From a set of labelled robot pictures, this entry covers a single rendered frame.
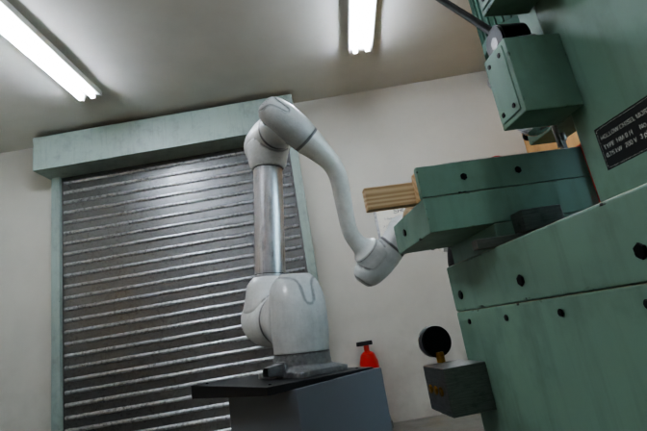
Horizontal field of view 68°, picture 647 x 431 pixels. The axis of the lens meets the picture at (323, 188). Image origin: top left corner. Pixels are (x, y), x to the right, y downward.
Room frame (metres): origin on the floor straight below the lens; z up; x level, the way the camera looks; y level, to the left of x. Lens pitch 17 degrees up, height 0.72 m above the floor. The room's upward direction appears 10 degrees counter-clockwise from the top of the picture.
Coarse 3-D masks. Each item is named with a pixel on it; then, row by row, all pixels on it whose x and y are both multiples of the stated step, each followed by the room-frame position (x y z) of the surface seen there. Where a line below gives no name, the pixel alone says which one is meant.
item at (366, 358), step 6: (360, 342) 3.76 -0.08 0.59; (366, 342) 3.76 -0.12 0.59; (372, 342) 3.76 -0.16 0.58; (366, 348) 3.77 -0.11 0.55; (366, 354) 3.74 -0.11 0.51; (372, 354) 3.74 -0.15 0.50; (360, 360) 3.77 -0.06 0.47; (366, 360) 3.73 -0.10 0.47; (372, 360) 3.73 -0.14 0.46; (360, 366) 3.76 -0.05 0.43; (366, 366) 3.72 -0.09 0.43; (372, 366) 3.72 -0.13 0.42; (378, 366) 3.77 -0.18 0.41
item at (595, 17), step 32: (544, 0) 0.64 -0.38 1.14; (576, 0) 0.58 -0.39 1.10; (608, 0) 0.53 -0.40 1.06; (640, 0) 0.49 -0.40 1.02; (544, 32) 0.66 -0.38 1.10; (576, 32) 0.60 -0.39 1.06; (608, 32) 0.55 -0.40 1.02; (640, 32) 0.51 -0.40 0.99; (576, 64) 0.62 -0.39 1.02; (608, 64) 0.57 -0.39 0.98; (640, 64) 0.53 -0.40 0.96; (608, 96) 0.59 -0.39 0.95; (640, 96) 0.54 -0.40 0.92; (576, 128) 0.66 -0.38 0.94; (640, 160) 0.58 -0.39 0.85; (608, 192) 0.64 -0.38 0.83
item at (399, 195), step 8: (400, 184) 0.81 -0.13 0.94; (408, 184) 0.81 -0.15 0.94; (368, 192) 0.80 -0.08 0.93; (376, 192) 0.80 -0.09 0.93; (384, 192) 0.80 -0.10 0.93; (392, 192) 0.80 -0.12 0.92; (400, 192) 0.81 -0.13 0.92; (408, 192) 0.81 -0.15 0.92; (368, 200) 0.80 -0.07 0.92; (376, 200) 0.80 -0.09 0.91; (384, 200) 0.80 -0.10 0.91; (392, 200) 0.80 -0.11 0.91; (400, 200) 0.81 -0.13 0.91; (408, 200) 0.81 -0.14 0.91; (368, 208) 0.80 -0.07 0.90; (376, 208) 0.80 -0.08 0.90; (384, 208) 0.80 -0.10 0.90; (392, 208) 0.81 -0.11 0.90; (400, 208) 0.82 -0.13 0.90
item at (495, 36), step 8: (440, 0) 0.87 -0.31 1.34; (448, 0) 0.86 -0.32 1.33; (448, 8) 0.85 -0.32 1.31; (456, 8) 0.82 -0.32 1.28; (464, 16) 0.80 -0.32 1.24; (472, 16) 0.78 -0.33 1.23; (480, 24) 0.76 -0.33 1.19; (504, 24) 0.68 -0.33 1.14; (512, 24) 0.68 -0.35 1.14; (520, 24) 0.68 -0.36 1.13; (488, 32) 0.74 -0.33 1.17; (496, 32) 0.69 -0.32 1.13; (504, 32) 0.67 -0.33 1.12; (512, 32) 0.68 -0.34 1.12; (520, 32) 0.68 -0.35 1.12; (528, 32) 0.68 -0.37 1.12; (488, 40) 0.72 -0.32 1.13; (496, 40) 0.70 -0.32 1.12; (488, 48) 0.72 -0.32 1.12
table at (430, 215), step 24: (480, 192) 0.79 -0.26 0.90; (504, 192) 0.80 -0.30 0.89; (528, 192) 0.80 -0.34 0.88; (552, 192) 0.81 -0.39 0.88; (576, 192) 0.82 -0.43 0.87; (408, 216) 0.87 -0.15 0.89; (432, 216) 0.78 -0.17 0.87; (456, 216) 0.78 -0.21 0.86; (480, 216) 0.79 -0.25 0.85; (504, 216) 0.79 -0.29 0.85; (408, 240) 0.90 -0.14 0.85; (432, 240) 0.86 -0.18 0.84; (456, 240) 0.91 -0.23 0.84
